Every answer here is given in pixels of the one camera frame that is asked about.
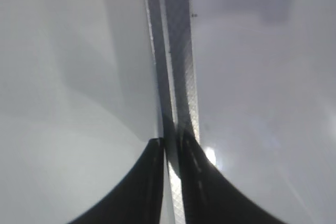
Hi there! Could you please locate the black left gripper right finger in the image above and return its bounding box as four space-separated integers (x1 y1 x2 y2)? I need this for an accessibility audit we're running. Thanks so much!
177 131 282 224

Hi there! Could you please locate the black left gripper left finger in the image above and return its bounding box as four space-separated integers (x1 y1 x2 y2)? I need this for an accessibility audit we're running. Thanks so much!
71 138 164 224

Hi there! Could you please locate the white whiteboard with grey frame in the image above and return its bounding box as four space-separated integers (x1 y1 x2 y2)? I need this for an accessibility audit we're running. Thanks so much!
1 0 335 223

